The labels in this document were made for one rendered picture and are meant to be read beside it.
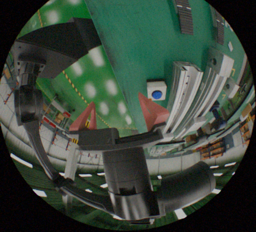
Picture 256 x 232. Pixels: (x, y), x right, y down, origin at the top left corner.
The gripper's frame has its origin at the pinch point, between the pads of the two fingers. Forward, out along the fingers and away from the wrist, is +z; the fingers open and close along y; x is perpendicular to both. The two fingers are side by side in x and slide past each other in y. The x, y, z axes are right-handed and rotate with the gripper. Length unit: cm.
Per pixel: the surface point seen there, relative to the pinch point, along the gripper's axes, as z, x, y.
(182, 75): 6.1, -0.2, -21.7
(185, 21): 11.5, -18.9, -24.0
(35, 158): -116, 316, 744
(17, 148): -99, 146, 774
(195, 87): 3.5, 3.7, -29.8
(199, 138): -18, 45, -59
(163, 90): 9.6, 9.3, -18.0
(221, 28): 5.9, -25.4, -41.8
